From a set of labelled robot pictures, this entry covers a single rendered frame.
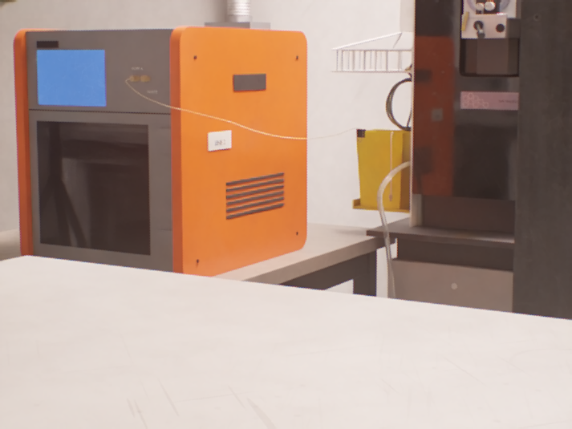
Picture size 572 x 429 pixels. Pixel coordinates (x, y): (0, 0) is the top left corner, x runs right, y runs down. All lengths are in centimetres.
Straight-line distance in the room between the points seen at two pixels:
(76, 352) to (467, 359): 24
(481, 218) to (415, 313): 144
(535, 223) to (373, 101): 225
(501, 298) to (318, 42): 168
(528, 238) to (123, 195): 80
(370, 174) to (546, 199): 104
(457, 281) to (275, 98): 51
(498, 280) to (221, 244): 56
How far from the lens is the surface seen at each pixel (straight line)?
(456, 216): 226
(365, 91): 355
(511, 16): 208
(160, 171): 184
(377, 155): 230
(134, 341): 72
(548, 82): 131
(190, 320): 78
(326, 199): 364
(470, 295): 216
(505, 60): 210
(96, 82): 190
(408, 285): 221
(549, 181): 131
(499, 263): 215
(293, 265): 201
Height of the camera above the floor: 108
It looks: 8 degrees down
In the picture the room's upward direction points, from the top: straight up
